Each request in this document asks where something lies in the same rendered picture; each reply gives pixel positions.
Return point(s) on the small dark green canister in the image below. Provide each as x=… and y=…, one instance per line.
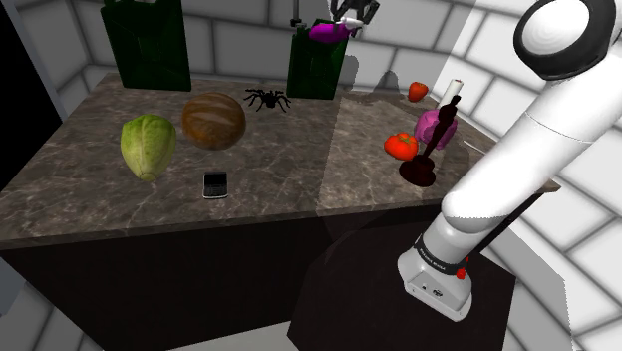
x=313, y=70

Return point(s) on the black mobile phone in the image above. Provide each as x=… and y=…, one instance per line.
x=215, y=184

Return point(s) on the green cabbage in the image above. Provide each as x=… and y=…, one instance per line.
x=147, y=146

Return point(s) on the magenta bottle with white cap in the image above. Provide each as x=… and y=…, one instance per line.
x=326, y=33

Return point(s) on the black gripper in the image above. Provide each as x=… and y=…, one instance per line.
x=355, y=4

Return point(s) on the thin white stick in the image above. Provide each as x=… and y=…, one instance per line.
x=474, y=146

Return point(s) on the dark statuette on round base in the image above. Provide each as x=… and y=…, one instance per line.
x=419, y=170

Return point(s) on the white cylinder roll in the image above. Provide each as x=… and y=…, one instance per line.
x=452, y=90

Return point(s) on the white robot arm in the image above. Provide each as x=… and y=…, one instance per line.
x=534, y=146

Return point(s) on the red tomato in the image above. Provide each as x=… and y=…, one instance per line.
x=401, y=146

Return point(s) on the dark counter cabinet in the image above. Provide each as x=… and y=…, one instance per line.
x=146, y=291

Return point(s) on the purple cabbage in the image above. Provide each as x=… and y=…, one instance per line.
x=425, y=129

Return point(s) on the dark robot stand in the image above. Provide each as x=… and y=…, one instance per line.
x=369, y=301

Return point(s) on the brown striped pumpkin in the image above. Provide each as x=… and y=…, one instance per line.
x=214, y=120

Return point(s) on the black toy spider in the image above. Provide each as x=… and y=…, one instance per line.
x=268, y=99

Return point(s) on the large dark green canister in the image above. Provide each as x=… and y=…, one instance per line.
x=148, y=48

